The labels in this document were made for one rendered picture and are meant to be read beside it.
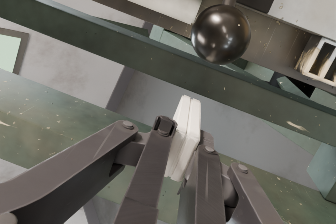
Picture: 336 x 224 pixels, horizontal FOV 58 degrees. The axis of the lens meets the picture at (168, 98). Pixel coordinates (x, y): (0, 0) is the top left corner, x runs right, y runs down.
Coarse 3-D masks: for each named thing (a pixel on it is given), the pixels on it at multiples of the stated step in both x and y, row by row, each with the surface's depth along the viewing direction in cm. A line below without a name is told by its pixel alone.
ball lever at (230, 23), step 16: (224, 0) 22; (208, 16) 18; (224, 16) 18; (240, 16) 18; (192, 32) 19; (208, 32) 18; (224, 32) 17; (240, 32) 18; (208, 48) 18; (224, 48) 18; (240, 48) 18; (224, 64) 19
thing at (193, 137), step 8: (192, 104) 22; (200, 104) 22; (192, 112) 20; (200, 112) 21; (192, 120) 18; (192, 128) 17; (192, 136) 16; (184, 144) 17; (192, 144) 16; (184, 152) 17; (192, 152) 17; (176, 160) 17; (184, 160) 17; (176, 168) 17; (184, 168) 17; (176, 176) 17
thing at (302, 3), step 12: (276, 0) 28; (288, 0) 28; (300, 0) 27; (312, 0) 27; (324, 0) 27; (276, 12) 28; (288, 12) 28; (300, 12) 28; (312, 12) 28; (324, 12) 28; (288, 24) 31; (300, 24) 28; (312, 24) 28; (324, 24) 28; (324, 36) 28
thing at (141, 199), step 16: (160, 128) 16; (160, 144) 15; (144, 160) 13; (160, 160) 13; (144, 176) 12; (160, 176) 12; (128, 192) 11; (144, 192) 11; (160, 192) 11; (128, 208) 9; (144, 208) 9
